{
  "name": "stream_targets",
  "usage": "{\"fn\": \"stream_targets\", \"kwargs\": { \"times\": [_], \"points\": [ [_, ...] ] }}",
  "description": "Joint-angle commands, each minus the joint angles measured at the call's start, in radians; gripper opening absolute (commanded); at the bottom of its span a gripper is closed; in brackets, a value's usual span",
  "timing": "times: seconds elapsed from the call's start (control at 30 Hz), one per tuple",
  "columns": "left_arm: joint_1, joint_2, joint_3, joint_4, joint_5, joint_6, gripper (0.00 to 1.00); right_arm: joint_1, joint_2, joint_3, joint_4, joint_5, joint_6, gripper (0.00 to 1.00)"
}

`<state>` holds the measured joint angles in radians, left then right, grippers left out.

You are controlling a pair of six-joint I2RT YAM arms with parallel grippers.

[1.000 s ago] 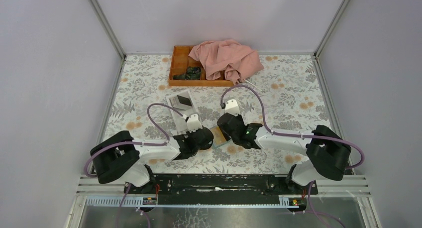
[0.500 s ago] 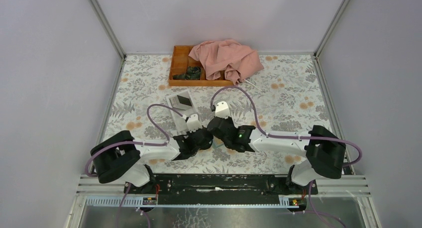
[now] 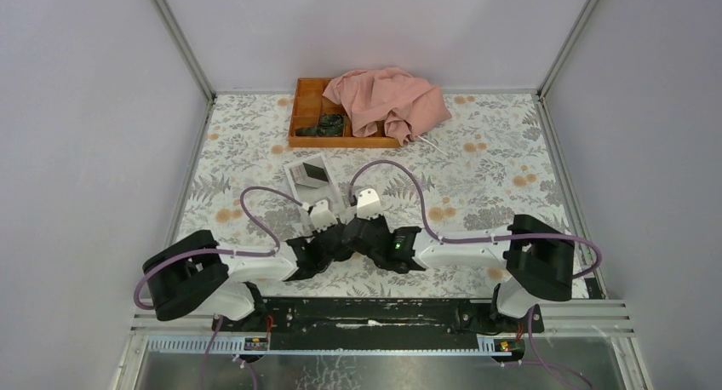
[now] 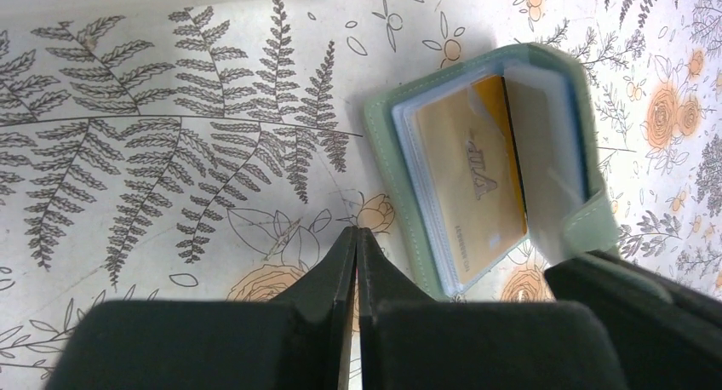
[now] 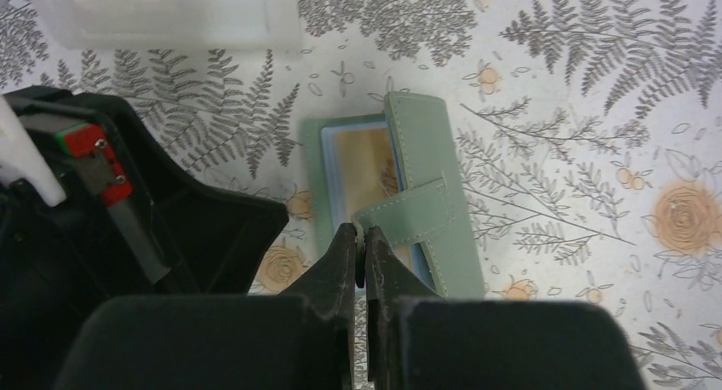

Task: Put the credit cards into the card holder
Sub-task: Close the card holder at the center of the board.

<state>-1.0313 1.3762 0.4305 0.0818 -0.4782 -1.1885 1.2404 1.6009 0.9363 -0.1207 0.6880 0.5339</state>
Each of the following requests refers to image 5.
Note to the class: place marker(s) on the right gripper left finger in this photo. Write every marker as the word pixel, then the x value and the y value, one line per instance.
pixel 301 338

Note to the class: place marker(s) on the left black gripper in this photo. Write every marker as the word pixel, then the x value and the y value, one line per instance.
pixel 59 263

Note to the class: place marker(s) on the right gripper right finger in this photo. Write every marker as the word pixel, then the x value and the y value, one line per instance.
pixel 417 339

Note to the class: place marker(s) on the green card holder wallet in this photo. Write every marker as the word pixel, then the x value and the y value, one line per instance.
pixel 430 210

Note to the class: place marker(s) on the white plastic card box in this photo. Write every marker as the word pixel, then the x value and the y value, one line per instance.
pixel 188 25

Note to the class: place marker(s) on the floral patterned table mat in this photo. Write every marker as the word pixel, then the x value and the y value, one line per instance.
pixel 588 133

